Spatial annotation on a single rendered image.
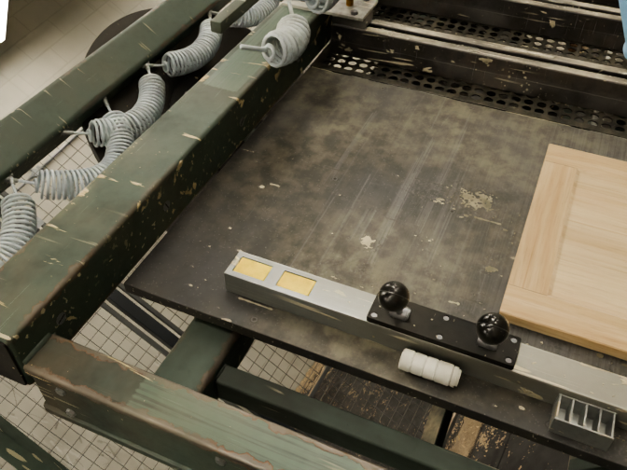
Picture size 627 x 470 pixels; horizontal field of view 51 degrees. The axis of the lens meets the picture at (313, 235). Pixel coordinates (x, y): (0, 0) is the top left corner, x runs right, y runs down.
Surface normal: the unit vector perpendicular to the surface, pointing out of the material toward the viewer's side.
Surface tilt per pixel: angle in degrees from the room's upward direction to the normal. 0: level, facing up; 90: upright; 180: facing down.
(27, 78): 90
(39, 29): 90
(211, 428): 55
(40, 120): 90
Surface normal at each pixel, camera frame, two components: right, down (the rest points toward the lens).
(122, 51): 0.53, -0.42
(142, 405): 0.00, -0.71
